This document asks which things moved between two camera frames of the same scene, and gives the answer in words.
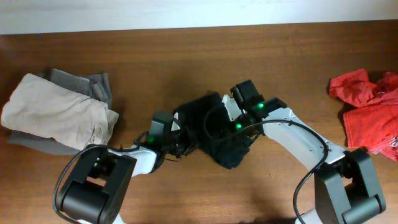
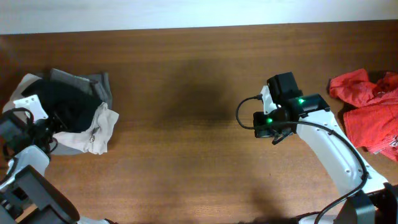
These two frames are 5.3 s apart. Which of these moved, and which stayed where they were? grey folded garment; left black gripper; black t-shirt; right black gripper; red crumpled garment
Moved: left black gripper; black t-shirt; right black gripper
Stayed: red crumpled garment; grey folded garment
